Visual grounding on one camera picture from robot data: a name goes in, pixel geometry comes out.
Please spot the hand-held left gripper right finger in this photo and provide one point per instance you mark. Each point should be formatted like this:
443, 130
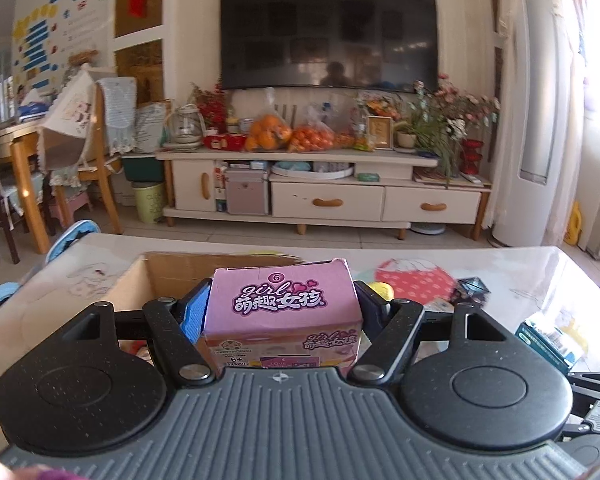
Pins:
372, 310

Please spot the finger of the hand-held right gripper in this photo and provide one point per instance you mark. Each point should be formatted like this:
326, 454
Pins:
597, 385

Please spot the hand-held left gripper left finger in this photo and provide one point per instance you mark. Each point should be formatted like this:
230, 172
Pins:
195, 312

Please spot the brown cardboard box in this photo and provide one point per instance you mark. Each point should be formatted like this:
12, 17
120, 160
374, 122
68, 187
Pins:
135, 280

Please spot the pink toy box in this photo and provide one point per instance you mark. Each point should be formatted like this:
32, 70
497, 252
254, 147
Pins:
280, 300

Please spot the yellow plastic toy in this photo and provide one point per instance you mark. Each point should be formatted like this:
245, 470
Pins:
381, 291

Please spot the teal carton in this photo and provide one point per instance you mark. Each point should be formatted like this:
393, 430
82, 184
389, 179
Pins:
545, 342

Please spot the round floor scale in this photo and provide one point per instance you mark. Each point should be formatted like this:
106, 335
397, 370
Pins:
427, 229

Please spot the dark polyhedron box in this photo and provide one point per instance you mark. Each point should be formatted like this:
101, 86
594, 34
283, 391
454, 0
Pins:
472, 291

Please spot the pale green trash bin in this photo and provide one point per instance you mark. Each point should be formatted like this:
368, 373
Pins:
148, 202

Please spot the cream television cabinet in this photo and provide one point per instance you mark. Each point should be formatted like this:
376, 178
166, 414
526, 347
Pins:
325, 200

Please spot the pink metal case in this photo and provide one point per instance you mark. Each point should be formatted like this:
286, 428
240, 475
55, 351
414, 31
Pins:
246, 192

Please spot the small green packet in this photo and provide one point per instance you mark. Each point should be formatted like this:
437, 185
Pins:
368, 177

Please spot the round white tray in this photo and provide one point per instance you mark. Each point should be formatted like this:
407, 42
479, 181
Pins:
310, 172

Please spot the dark green storage bin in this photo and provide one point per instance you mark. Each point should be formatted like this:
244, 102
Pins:
142, 169

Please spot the yellow detergent bottle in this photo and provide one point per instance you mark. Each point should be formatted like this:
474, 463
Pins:
574, 225

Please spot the red flat box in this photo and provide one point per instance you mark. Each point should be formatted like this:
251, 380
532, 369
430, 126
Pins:
224, 141

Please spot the green potted plant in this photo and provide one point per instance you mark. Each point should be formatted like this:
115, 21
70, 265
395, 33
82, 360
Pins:
430, 142

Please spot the red vase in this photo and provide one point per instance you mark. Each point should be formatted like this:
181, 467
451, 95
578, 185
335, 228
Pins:
471, 156

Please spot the bag of small tangerines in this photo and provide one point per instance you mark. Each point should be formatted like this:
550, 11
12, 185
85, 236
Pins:
311, 137

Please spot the glass kettle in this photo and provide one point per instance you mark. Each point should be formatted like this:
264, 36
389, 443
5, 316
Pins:
185, 127

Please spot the bag of large oranges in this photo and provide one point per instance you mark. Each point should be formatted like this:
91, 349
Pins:
267, 132

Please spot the red berry branches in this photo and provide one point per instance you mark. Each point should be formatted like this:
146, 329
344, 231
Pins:
210, 107

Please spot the wooden chair with cloth cover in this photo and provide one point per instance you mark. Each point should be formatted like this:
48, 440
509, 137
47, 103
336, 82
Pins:
115, 110

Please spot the pink artificial flowers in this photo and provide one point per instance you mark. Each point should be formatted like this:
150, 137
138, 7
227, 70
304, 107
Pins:
460, 105

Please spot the wooden dining table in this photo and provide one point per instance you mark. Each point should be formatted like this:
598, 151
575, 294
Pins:
22, 155

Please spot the white standing air conditioner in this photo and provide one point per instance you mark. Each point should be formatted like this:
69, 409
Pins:
535, 110

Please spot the black television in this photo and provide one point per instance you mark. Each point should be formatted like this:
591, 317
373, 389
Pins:
330, 35

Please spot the wooden photo frame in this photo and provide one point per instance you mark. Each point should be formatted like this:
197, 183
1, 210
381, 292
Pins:
380, 132

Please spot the colourful wall chart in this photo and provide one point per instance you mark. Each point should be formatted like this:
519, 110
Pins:
45, 40

